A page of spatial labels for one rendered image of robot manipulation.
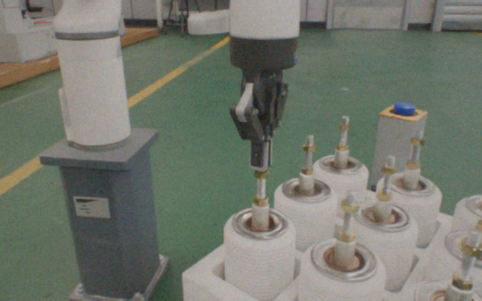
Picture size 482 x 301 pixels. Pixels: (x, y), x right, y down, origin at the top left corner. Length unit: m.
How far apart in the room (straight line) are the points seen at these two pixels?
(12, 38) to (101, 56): 2.30
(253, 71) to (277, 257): 0.23
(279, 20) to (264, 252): 0.27
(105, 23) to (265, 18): 0.29
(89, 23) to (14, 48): 2.31
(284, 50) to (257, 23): 0.04
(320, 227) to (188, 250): 0.39
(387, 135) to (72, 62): 0.57
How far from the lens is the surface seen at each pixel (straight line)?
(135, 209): 0.69
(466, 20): 5.75
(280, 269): 0.53
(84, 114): 0.65
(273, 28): 0.41
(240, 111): 0.41
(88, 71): 0.63
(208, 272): 0.57
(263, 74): 0.43
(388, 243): 0.55
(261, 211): 0.51
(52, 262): 0.96
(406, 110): 0.81
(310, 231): 0.60
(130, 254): 0.73
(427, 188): 0.68
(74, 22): 0.62
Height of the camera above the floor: 0.54
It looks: 23 degrees down
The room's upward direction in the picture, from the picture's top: straight up
